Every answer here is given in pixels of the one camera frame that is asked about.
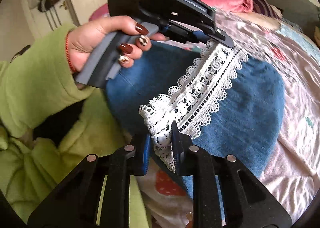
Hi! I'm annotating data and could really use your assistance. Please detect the blue denim pants lace hem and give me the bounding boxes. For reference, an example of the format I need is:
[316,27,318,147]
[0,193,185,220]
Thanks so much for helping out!
[105,39,286,198]

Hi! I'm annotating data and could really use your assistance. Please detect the green fleece sleeve forearm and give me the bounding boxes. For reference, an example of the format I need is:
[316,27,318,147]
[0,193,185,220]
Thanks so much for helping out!
[1,24,94,138]

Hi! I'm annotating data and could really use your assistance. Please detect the left hand red nails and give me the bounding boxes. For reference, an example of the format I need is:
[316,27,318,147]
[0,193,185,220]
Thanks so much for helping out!
[67,15,167,74]

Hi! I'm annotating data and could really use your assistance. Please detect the green fleece jacket torso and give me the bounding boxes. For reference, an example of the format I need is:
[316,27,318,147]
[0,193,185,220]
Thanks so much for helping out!
[0,88,153,228]

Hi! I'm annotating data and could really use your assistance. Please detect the striped pillow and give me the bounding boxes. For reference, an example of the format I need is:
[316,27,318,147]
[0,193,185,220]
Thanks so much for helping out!
[253,0,283,19]

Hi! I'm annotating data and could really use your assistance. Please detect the white door with bags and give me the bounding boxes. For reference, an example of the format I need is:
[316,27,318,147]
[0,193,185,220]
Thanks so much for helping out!
[21,0,73,39]

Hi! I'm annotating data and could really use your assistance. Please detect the pink strawberry print bedsheet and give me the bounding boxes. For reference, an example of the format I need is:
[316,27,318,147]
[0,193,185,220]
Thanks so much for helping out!
[137,10,319,227]

